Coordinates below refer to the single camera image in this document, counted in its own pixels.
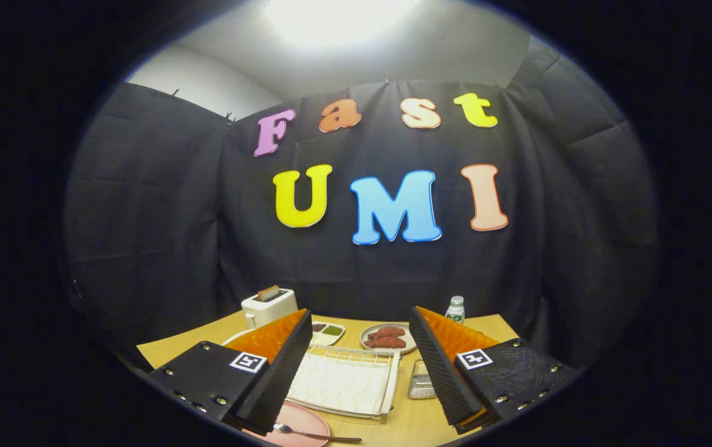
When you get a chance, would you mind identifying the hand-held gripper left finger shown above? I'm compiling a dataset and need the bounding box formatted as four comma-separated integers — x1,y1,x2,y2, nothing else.
149,309,313,436

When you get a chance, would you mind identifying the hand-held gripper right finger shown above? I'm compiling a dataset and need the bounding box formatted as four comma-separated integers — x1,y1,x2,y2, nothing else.
410,306,580,434

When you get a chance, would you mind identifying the metal wire basket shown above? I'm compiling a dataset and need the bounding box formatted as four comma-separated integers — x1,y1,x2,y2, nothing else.
408,359,437,400

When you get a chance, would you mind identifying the pink plate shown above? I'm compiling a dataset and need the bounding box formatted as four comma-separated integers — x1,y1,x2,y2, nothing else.
244,400,331,447

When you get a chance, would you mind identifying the spoon with brown handle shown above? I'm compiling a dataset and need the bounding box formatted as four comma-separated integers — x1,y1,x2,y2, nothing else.
273,422,363,444

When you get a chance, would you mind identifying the white dish rack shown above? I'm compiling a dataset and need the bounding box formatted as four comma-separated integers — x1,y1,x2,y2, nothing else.
222,329,401,424

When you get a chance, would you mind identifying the beige plate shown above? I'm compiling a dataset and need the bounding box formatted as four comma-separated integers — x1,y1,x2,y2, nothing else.
359,322,418,355

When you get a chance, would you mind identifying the white divided tray with beans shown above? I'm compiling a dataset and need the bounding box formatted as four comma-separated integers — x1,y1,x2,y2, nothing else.
309,321,346,346

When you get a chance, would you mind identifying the white toaster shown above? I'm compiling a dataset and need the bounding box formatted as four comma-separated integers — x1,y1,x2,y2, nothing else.
241,288,299,330

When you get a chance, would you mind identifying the white drink bottle green cap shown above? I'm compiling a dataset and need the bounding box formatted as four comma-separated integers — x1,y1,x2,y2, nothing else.
444,296,466,325

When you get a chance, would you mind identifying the black backdrop cloth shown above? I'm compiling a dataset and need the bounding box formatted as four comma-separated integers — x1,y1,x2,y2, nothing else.
64,37,657,373

